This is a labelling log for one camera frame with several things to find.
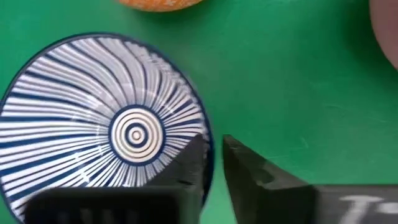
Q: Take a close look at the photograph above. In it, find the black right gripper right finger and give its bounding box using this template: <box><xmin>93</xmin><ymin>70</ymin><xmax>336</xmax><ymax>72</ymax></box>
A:
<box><xmin>222</xmin><ymin>134</ymin><xmax>318</xmax><ymax>224</ymax></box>

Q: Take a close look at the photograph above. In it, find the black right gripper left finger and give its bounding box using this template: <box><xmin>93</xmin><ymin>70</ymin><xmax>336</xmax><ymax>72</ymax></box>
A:
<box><xmin>145</xmin><ymin>133</ymin><xmax>211</xmax><ymax>208</ymax></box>

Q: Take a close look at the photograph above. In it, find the blue striped white bowl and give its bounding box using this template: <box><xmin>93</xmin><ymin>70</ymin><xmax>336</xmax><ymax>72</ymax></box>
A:
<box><xmin>0</xmin><ymin>32</ymin><xmax>215</xmax><ymax>224</ymax></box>

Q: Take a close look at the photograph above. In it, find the orange honeycomb patterned bowl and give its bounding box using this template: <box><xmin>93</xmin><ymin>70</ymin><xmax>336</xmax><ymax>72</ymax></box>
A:
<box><xmin>116</xmin><ymin>0</ymin><xmax>205</xmax><ymax>13</ymax></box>

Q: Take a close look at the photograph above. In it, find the large pink bowl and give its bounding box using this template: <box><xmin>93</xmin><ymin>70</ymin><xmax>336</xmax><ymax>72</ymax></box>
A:
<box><xmin>369</xmin><ymin>0</ymin><xmax>398</xmax><ymax>71</ymax></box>

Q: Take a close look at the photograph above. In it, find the green table mat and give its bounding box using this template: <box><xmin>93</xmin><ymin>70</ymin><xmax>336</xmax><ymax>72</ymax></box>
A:
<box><xmin>0</xmin><ymin>0</ymin><xmax>398</xmax><ymax>224</ymax></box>

